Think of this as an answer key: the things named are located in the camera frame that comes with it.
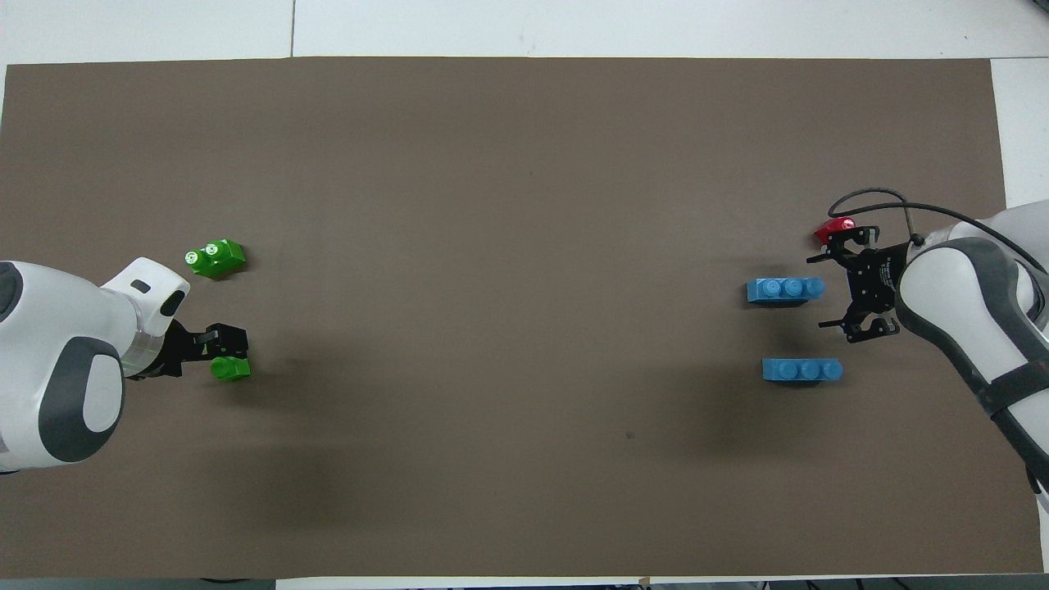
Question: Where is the green brick with white stickers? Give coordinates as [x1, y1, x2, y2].
[184, 238, 247, 280]

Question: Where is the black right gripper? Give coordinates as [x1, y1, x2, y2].
[806, 226, 912, 344]

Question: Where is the blue three-stud brick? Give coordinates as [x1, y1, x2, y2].
[745, 277, 826, 308]
[761, 358, 844, 384]

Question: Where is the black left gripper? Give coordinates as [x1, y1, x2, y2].
[125, 318, 249, 381]

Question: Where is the red single-stud brick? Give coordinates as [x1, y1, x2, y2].
[814, 216, 857, 246]

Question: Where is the brown table mat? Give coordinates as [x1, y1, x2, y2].
[0, 56, 1045, 581]

